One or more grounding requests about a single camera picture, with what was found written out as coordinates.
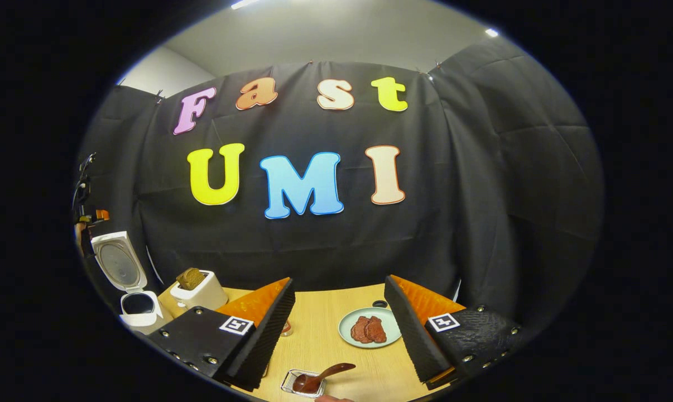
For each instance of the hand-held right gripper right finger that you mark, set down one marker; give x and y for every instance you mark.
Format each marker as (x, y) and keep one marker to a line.
(412, 335)

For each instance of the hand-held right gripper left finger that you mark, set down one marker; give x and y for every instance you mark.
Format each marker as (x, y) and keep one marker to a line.
(261, 340)

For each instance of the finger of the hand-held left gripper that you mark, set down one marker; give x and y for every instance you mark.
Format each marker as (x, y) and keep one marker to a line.
(99, 215)

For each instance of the white rice cooker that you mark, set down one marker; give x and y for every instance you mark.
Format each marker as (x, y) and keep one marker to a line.
(121, 262)

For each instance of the brown wooden spoon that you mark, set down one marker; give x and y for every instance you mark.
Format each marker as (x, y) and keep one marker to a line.
(325, 374)

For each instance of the clear plastic bottle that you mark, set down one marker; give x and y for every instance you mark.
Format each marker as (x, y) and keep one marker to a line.
(287, 328)

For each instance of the red meat slice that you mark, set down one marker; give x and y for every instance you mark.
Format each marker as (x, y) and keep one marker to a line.
(376, 330)
(360, 329)

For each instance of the black table grommet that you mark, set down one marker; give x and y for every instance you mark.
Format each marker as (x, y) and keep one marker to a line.
(379, 304)

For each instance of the pale green plate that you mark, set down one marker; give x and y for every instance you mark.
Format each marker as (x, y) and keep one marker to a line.
(350, 335)

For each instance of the white toaster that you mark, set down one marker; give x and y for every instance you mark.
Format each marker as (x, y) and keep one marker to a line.
(205, 296)

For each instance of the brown bread slice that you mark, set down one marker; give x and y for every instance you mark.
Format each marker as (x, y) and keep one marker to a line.
(190, 278)

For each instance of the black backdrop cloth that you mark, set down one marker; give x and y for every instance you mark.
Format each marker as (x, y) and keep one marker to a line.
(325, 245)

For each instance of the large ceiling light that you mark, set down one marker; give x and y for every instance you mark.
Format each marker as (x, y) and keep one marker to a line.
(244, 3)

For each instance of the small ceiling light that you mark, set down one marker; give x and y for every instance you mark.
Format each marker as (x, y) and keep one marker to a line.
(491, 32)

